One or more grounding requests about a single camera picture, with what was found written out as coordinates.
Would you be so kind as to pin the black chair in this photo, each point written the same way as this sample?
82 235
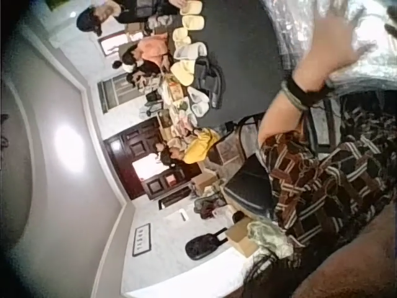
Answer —
251 183

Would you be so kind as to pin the grey bag with dark trim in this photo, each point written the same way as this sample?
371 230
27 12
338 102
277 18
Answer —
322 124

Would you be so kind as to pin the cluttered table of goods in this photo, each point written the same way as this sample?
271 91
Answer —
173 111

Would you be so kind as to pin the pile of clothes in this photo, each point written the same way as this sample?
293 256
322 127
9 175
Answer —
209 206

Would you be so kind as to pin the white slipper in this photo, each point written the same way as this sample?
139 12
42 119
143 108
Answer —
197 94
200 109
189 51

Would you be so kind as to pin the large cardboard box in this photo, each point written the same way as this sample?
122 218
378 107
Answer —
240 237

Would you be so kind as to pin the black wrist band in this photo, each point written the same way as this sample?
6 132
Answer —
305 90

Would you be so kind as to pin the black metal chair frame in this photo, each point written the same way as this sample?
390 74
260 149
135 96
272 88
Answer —
245 121

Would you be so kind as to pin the small black object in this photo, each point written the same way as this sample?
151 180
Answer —
238 216

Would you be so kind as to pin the clear plastic sheet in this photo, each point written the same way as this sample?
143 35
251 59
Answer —
297 25

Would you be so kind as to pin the black framed wall picture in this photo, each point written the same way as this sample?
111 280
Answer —
141 239

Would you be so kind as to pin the pale yellow slipper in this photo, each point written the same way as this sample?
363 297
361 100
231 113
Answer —
183 73
193 23
190 7
181 38

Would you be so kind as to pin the person's left hand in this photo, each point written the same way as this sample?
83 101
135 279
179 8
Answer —
322 59

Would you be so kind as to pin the dark wooden door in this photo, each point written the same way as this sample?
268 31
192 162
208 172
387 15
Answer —
139 149

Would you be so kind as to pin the pale green cloth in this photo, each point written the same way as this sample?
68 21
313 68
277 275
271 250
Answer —
266 237

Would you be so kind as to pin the person's left fingers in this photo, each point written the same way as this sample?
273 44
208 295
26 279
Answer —
336 29

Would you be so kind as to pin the small cardboard box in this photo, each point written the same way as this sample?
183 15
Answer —
203 183

